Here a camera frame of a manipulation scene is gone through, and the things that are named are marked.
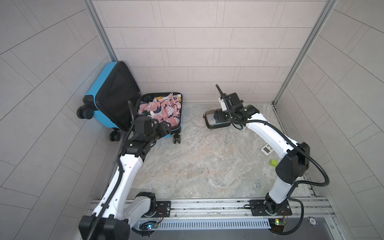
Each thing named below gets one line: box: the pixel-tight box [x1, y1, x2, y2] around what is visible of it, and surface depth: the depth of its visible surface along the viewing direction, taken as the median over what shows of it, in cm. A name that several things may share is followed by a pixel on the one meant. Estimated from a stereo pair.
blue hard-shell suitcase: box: [76, 61, 183, 144], surface depth 82 cm
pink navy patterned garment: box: [138, 93, 182, 128], surface depth 104 cm
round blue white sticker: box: [307, 216, 318, 227], surface depth 69 cm
